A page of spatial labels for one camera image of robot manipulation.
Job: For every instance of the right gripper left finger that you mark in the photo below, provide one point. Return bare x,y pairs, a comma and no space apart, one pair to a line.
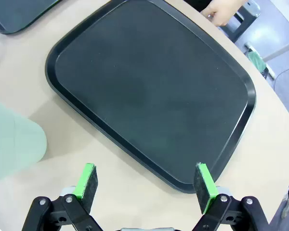
86,187

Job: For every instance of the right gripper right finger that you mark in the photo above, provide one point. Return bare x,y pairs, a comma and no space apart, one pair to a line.
202,190

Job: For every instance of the pale green tall cup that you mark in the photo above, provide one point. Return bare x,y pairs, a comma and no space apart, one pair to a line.
12,134

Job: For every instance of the person's left hand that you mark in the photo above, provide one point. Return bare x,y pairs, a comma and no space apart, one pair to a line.
222,13

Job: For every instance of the black plastic tray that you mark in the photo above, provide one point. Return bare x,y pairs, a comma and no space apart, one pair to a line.
147,96
19,14

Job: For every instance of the green white floor object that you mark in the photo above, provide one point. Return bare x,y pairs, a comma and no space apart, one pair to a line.
255,60

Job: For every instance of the black stool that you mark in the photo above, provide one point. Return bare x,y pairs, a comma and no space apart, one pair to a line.
240,26

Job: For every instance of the grey metal floor rail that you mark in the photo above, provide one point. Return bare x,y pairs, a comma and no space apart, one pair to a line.
281,49

